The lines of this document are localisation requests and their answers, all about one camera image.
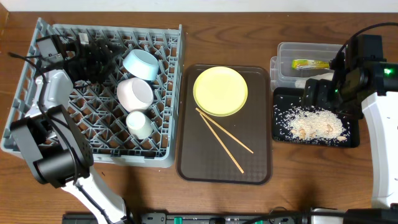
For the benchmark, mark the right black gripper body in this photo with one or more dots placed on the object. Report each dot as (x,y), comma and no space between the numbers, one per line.
(346,104)

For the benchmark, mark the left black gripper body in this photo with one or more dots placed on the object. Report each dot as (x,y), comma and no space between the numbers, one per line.
(94,58)

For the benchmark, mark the white napkin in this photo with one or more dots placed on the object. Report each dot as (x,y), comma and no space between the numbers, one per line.
(309,80)

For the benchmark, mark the green snack wrapper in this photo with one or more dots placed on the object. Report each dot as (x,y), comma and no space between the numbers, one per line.
(309,64)

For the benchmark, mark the light blue bowl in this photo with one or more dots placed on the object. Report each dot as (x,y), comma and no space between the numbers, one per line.
(141,64)

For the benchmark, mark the white pink bowl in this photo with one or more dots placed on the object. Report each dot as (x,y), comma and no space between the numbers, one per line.
(135,94)

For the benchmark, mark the white cup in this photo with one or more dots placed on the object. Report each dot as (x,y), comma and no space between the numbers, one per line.
(139,125)

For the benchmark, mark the yellow plate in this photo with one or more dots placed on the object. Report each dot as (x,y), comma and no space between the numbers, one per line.
(220,91)

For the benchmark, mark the wooden chopstick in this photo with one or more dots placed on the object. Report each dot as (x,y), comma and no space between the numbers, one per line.
(224,130)
(222,144)

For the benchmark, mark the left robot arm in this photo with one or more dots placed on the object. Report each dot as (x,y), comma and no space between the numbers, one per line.
(49,140)

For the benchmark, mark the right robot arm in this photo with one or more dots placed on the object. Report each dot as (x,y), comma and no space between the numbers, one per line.
(368,91)

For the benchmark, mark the black waste tray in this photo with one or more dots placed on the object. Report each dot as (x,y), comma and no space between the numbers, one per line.
(287,103)

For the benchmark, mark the grey dishwasher rack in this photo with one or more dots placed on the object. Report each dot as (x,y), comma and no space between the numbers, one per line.
(96,109)

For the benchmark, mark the rice pile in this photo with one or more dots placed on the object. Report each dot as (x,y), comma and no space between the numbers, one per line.
(325,124)

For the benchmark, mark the clear plastic bin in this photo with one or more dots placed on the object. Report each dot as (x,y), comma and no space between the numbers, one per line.
(283,75)

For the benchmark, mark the brown serving tray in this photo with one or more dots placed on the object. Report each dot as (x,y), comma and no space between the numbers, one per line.
(201,157)

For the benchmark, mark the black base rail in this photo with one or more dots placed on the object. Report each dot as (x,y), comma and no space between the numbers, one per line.
(276,216)

